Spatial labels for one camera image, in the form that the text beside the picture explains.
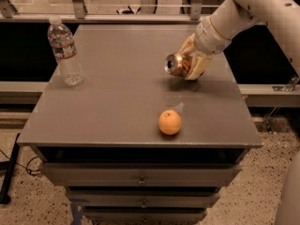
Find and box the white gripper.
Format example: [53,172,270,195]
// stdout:
[179,16,233,81]

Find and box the orange soda can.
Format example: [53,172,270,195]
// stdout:
[164,52,192,77]

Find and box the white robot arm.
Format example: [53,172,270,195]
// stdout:
[179,0,300,225]

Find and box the orange fruit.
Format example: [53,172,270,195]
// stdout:
[158,110,182,135]

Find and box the grey drawer cabinet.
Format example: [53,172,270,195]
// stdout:
[16,23,263,224]

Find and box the clear plastic water bottle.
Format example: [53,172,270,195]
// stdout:
[47,16,84,86]

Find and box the middle grey drawer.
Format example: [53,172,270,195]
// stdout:
[66,190,219,208]

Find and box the grey drawer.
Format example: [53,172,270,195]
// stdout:
[39,163,241,188]
[82,207,206,222]
[66,190,219,208]

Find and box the top grey drawer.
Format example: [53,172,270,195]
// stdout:
[39,163,241,188]

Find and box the bottom grey drawer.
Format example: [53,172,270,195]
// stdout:
[82,207,206,222]

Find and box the grey metal railing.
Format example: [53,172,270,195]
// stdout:
[0,0,300,26]

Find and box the black floor stand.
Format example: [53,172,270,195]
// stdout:
[0,142,20,204]

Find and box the black floor cable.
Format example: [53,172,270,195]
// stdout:
[0,149,42,176]

